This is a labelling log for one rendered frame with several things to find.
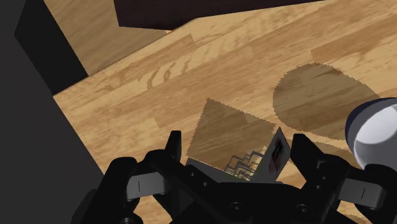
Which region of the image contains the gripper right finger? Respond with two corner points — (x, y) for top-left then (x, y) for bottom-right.
(289, 133), (397, 224)

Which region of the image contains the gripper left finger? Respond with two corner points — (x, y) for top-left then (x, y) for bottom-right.
(70, 130), (199, 224)

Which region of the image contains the grey printed box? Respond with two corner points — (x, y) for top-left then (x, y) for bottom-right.
(185, 126), (291, 185)

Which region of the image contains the white cup with blue rim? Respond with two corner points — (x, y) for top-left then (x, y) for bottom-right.
(344, 97), (397, 170)

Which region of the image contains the wooden table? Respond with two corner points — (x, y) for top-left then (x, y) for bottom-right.
(43, 0), (397, 224)

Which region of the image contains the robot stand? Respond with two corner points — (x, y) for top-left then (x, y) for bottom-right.
(113, 0), (327, 31)

